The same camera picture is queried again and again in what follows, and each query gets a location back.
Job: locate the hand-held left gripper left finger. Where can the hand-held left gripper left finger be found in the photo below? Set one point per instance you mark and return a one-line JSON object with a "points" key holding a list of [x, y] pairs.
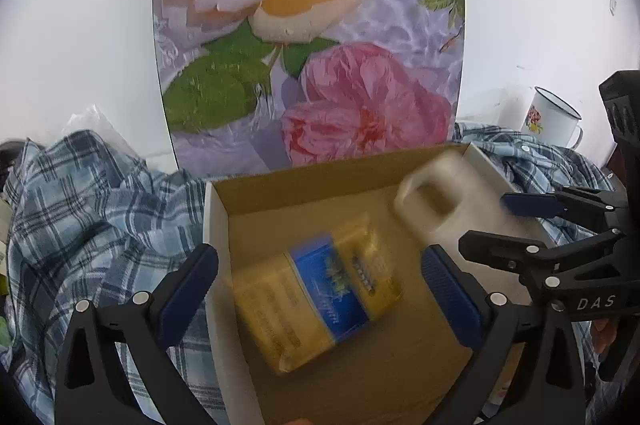
{"points": [[192, 285]]}

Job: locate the blue plaid cloth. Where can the blue plaid cloth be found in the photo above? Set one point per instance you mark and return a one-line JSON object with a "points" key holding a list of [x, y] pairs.
{"points": [[100, 215]]}

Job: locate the white plastic bag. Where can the white plastic bag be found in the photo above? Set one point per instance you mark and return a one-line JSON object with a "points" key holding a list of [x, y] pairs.
{"points": [[92, 120]]}

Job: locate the white enamel mug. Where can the white enamel mug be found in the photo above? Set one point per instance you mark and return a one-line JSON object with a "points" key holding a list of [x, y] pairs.
{"points": [[547, 120]]}

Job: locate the person's left hand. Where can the person's left hand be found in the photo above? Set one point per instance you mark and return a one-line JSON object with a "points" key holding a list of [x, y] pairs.
{"points": [[301, 422]]}

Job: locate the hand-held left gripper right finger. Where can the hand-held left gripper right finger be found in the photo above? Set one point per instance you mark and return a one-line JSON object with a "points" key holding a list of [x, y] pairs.
{"points": [[447, 290]]}

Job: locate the cardboard box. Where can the cardboard box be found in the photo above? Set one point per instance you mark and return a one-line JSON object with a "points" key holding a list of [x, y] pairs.
{"points": [[400, 355]]}

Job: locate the person's right hand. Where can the person's right hand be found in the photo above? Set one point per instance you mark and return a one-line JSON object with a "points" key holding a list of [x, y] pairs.
{"points": [[598, 335]]}

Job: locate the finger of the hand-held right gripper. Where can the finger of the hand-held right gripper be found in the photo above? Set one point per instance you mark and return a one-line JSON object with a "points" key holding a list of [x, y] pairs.
{"points": [[492, 245], [530, 204]]}

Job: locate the yellow tissue packet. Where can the yellow tissue packet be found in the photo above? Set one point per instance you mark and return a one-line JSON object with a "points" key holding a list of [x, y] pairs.
{"points": [[280, 305]]}

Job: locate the beige phone case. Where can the beige phone case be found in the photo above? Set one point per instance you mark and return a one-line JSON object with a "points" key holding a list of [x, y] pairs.
{"points": [[480, 215]]}

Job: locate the floral painting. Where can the floral painting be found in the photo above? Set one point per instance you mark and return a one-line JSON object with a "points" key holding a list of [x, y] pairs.
{"points": [[300, 55]]}

